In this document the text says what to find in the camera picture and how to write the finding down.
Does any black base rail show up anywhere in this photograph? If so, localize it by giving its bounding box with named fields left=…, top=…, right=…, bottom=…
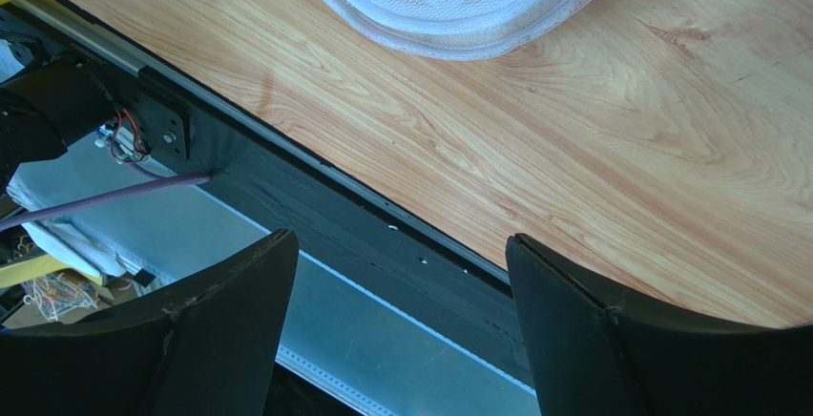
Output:
left=13, top=0, right=533, bottom=392

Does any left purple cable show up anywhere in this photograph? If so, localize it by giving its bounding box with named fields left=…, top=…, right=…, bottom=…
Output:
left=0, top=172, right=212, bottom=234

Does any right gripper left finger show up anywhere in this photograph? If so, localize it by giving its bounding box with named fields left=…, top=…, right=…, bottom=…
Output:
left=1, top=230, right=299, bottom=415

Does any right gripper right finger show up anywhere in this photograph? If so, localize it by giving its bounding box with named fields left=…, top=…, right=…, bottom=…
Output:
left=505, top=234, right=812, bottom=415

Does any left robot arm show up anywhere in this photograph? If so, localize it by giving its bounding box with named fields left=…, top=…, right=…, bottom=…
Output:
left=1, top=31, right=116, bottom=189

